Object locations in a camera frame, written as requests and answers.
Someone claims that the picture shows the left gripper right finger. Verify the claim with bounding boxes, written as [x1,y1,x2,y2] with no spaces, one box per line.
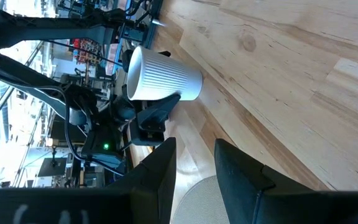
[214,138,332,224]

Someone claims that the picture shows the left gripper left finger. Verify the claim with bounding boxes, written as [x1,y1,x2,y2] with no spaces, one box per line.
[106,137,178,224]

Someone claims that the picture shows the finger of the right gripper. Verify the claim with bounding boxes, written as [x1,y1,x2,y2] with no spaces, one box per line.
[122,46,171,73]
[131,93,181,146]

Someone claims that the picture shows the white ribbed cup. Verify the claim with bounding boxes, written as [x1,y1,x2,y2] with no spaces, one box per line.
[126,45,204,101]

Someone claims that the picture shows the red storage shelves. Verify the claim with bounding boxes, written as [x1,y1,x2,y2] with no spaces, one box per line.
[71,37,105,65]

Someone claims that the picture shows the round grey placemat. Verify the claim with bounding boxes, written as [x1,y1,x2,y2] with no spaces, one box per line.
[170,175,231,224]

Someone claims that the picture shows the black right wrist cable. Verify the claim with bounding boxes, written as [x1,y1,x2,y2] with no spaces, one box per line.
[26,83,127,177]

